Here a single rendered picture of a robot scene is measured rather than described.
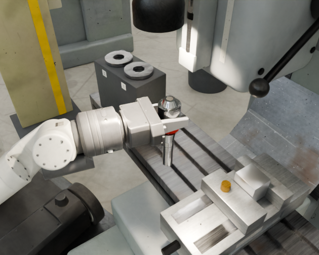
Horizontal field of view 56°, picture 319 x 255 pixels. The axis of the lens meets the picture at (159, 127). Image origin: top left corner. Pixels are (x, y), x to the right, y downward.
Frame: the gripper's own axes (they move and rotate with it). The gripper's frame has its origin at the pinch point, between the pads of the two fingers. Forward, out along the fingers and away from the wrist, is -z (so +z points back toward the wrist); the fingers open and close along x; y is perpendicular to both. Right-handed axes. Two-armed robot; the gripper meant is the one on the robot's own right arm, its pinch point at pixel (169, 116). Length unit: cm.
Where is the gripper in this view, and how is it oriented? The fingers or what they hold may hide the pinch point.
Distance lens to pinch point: 62.1
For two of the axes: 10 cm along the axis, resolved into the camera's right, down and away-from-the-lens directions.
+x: -3.4, -6.2, 7.1
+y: -0.1, 7.5, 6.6
